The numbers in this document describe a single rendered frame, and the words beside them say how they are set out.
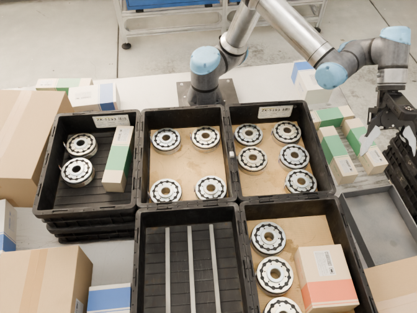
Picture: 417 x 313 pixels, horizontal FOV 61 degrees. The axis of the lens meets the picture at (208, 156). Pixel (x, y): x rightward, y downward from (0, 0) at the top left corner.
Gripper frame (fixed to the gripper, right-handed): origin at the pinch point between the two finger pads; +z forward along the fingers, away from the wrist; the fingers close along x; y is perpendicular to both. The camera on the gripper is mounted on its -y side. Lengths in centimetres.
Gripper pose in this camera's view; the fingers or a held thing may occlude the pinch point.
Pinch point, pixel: (388, 157)
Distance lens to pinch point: 111.0
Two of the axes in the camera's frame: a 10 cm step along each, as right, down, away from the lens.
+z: -0.1, 9.9, 1.6
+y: -0.1, -1.6, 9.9
